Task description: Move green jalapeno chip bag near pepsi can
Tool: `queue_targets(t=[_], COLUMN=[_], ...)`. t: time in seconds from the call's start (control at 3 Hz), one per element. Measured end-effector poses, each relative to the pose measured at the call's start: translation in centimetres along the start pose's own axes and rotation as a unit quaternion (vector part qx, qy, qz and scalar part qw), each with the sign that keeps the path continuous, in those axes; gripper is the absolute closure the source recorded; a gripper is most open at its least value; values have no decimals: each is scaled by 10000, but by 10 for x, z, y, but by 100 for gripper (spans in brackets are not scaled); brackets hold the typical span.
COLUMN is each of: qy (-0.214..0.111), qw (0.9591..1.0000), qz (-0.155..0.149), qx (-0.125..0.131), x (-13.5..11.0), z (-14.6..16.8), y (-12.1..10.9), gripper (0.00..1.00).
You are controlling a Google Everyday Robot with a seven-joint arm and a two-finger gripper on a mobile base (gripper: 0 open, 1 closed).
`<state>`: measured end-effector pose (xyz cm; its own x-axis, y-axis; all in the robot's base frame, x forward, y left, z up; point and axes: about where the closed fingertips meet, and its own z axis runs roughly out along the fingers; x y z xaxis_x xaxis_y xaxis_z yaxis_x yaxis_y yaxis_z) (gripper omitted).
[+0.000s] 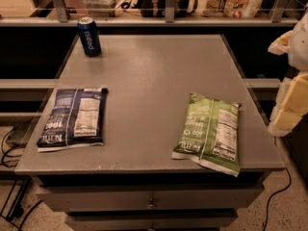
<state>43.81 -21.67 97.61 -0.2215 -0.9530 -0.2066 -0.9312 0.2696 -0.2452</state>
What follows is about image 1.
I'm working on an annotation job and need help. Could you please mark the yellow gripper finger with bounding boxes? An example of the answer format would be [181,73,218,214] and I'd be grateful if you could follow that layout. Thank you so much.
[268,77,291,137]
[274,73,308,131]

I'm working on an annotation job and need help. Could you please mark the green jalapeno chip bag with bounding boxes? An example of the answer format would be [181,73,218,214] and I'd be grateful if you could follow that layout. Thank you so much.
[172,93,241,177]

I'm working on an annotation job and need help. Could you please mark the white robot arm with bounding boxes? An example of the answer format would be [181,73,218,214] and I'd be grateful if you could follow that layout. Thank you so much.
[268,13,308,137]

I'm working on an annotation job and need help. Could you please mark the colourful snack bag background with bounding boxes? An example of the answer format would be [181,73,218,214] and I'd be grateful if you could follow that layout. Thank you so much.
[202,0,263,18]

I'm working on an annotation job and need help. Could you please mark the black bag background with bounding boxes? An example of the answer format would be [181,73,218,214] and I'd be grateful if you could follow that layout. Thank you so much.
[136,0,198,17]

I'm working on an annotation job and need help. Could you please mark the blue chip bag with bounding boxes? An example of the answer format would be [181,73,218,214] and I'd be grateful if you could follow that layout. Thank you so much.
[37,88,108,153]

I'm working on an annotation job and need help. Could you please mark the blue pepsi can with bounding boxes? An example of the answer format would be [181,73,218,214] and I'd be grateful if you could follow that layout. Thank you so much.
[77,16,101,57]

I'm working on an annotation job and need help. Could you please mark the upper drawer with knob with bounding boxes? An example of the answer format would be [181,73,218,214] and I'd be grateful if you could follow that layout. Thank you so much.
[37,184,264,212]

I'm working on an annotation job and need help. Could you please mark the lower drawer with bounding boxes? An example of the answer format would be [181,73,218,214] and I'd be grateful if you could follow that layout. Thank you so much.
[65,211,238,231]

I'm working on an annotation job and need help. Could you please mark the black cable on right floor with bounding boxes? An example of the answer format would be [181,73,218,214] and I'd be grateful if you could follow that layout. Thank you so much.
[261,167,293,231]

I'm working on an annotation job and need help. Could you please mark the metal shelf rail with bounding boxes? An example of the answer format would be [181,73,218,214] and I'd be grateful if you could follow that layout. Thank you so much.
[0,0,307,27]

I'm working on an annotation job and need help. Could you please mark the black cables on left floor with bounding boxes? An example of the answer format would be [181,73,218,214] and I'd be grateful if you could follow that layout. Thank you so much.
[0,117,43,231]

